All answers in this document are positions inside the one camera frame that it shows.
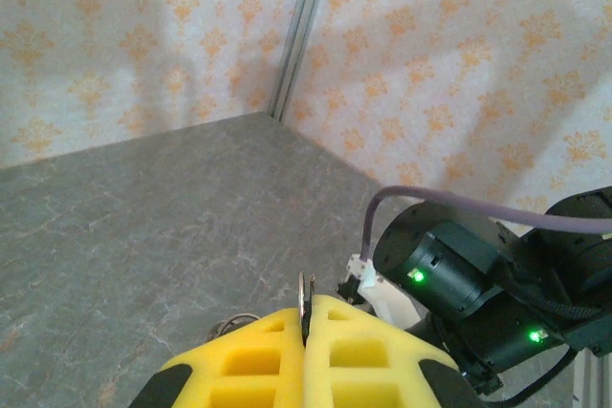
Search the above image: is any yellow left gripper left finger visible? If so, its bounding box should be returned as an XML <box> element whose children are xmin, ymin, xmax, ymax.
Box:
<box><xmin>128</xmin><ymin>307</ymin><xmax>307</xmax><ymax>408</ymax></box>

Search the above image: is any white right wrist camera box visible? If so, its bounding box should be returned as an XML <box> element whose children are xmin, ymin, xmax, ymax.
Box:
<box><xmin>334</xmin><ymin>254</ymin><xmax>425</xmax><ymax>333</ymax></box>

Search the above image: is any aluminium frame post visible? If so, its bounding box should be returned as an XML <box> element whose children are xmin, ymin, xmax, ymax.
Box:
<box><xmin>266</xmin><ymin>0</ymin><xmax>336</xmax><ymax>122</ymax></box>

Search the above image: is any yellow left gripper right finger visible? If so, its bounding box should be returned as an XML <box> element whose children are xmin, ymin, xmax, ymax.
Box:
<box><xmin>304</xmin><ymin>292</ymin><xmax>479</xmax><ymax>408</ymax></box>

